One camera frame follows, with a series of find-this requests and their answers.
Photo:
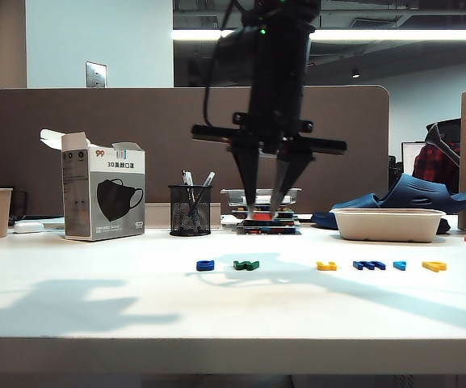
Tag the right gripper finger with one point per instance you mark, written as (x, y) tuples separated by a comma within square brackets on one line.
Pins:
[(248, 169), (291, 169)]

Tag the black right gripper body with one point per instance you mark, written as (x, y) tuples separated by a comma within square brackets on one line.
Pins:
[(279, 89)]

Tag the red letter c magnet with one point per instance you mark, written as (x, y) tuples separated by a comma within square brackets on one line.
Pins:
[(261, 217)]

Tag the yellow letter u magnet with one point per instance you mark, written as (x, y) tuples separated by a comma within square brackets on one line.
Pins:
[(326, 266)]

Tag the yellow letter p magnet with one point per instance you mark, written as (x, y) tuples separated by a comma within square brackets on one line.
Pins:
[(433, 266)]

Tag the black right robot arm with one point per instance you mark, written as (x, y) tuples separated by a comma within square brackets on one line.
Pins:
[(281, 12)]

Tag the letter magnet pack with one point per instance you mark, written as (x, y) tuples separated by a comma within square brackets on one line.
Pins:
[(289, 211), (267, 231), (287, 222)]

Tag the green letter w magnet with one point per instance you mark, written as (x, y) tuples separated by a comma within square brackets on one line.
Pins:
[(246, 265)]

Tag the blue letter g magnet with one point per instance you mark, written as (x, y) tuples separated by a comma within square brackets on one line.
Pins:
[(205, 265)]

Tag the dark blue letter m magnet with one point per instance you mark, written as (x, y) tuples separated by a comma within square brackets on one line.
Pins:
[(368, 266)]

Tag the light blue letter r magnet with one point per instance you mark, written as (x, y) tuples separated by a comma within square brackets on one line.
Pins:
[(399, 265)]

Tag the clear plastic blister tray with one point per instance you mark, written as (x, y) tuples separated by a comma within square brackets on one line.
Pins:
[(232, 196)]

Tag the black and white pen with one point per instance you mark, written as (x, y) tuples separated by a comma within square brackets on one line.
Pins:
[(186, 178), (208, 178)]

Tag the small white flat packet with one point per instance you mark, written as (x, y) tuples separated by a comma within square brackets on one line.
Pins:
[(227, 220)]

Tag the navy blue foam slipper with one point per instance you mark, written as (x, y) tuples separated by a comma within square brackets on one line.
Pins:
[(349, 204), (421, 192)]

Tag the black mesh pen holder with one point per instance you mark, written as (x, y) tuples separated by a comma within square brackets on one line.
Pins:
[(190, 214)]

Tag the round ceiling spot lamp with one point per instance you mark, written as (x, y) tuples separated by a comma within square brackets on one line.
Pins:
[(355, 74)]

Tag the beige pulp food tray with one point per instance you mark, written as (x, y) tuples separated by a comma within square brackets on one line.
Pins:
[(389, 226)]

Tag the computer monitor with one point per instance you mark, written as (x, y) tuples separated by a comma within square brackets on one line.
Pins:
[(408, 155)]

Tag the white ceiling light strip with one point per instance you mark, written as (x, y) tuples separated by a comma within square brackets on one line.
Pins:
[(398, 35)]

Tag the red plaid jacket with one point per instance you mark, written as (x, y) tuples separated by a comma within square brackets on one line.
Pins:
[(432, 165)]

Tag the grey face mask box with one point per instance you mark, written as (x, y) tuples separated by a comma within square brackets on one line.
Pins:
[(102, 202)]

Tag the black office chair back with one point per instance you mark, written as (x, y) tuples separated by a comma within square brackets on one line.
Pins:
[(443, 131)]

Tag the brown desk partition panel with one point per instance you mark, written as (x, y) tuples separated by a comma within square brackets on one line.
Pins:
[(95, 129)]

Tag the white earbuds case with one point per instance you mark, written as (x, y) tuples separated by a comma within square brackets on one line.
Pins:
[(28, 227)]

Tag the metal wall switch plate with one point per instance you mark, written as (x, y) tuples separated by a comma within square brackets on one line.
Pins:
[(95, 75)]

